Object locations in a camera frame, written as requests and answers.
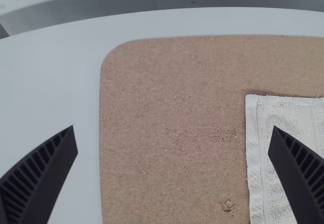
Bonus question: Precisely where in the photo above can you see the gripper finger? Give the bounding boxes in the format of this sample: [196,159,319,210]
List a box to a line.
[0,125,78,224]
[268,125,324,224]

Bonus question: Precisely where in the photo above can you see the pale towel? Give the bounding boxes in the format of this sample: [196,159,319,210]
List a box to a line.
[245,93,324,224]

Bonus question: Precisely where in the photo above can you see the cork mat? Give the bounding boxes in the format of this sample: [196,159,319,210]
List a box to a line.
[99,34,324,224]

